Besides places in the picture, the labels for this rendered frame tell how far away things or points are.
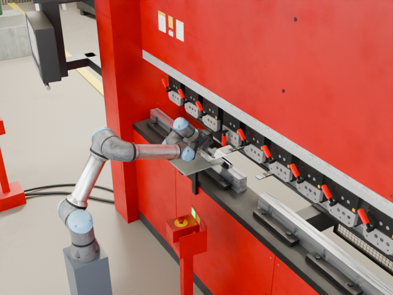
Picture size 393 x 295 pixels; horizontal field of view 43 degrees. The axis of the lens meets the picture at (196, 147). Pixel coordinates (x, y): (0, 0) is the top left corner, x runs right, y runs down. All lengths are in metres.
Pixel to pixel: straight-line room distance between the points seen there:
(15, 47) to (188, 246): 5.51
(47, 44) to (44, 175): 1.74
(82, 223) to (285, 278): 1.02
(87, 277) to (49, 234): 1.47
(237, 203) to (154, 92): 1.20
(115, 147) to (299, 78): 0.91
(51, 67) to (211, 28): 1.20
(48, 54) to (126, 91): 0.56
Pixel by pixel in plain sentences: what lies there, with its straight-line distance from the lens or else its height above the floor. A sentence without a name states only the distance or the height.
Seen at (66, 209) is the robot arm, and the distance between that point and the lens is 2.62.
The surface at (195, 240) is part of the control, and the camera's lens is 2.71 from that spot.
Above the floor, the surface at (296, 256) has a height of 0.87.
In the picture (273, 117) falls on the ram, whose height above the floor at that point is 1.47.
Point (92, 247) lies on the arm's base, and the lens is 2.60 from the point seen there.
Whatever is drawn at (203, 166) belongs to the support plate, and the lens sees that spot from 2.85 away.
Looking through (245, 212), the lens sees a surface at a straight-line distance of 2.73.
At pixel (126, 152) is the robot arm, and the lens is 2.41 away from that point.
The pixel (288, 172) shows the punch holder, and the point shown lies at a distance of 2.41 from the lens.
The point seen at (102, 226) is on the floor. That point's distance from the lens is 4.07.
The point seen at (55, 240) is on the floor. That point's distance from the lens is 4.02.
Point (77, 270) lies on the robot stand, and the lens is 2.61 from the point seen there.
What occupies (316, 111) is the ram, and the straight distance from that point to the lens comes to 2.16.
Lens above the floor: 2.53
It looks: 30 degrees down
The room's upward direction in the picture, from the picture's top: straight up
